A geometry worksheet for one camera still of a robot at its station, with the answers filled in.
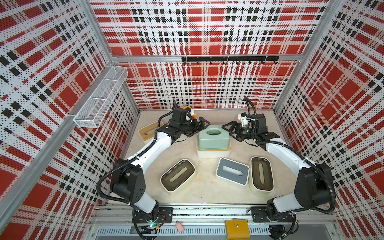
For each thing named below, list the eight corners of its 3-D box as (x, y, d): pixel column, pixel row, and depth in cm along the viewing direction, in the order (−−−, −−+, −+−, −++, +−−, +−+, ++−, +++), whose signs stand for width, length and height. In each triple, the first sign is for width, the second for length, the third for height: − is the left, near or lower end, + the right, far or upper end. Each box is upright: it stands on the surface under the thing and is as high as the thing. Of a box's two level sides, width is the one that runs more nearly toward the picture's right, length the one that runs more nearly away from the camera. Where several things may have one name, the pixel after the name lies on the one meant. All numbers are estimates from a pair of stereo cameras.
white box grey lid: (213, 180, 86) (214, 177, 82) (218, 160, 94) (219, 157, 90) (245, 190, 83) (248, 187, 79) (247, 168, 91) (249, 165, 87)
